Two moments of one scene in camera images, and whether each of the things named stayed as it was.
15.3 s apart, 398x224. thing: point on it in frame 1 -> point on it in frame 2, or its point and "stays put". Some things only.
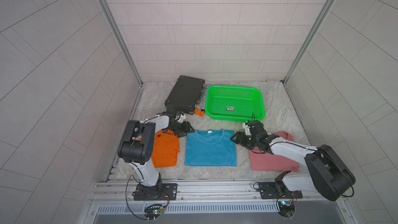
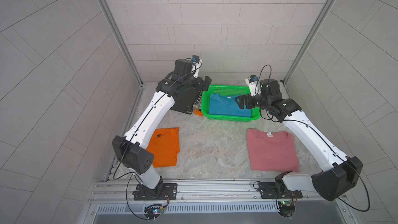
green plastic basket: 234,103 stays put
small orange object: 199,112 stays put
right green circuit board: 286,208 stays put
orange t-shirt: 165,149 stays put
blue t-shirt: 210,147 -> 226,105
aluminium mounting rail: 117,192 stays put
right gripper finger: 249,145 -> 248,106
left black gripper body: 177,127 -> 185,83
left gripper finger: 193,130 -> 208,81
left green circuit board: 153,211 stays put
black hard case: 185,94 stays put
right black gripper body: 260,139 -> 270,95
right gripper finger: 238,137 -> 240,100
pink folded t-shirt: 266,161 stays put
